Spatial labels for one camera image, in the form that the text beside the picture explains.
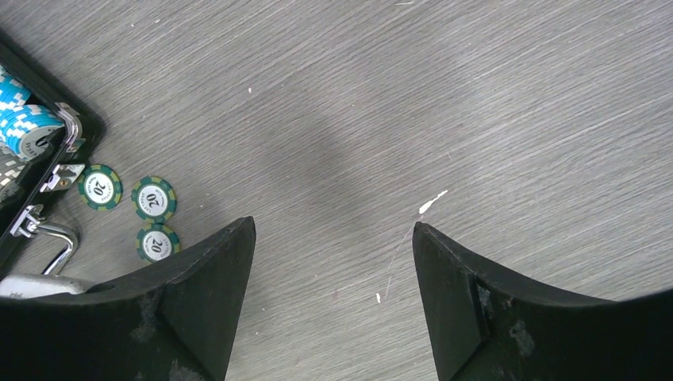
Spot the black poker set case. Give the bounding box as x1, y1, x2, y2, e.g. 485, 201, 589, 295
1, 31, 105, 277

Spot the blue chip row in case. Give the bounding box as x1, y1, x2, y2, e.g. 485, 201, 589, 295
1, 67, 65, 161

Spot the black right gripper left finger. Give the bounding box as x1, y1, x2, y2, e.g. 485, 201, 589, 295
1, 217, 256, 380

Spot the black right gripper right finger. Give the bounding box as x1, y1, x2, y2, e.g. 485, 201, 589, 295
412, 222, 672, 380

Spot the grey chip row in case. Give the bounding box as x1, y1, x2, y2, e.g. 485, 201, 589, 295
1, 144, 25, 206

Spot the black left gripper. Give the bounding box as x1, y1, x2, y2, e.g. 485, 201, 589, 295
1, 274, 92, 299

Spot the green 20 chip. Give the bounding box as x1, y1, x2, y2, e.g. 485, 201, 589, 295
136, 224, 181, 263
78, 164, 123, 210
131, 175, 177, 224

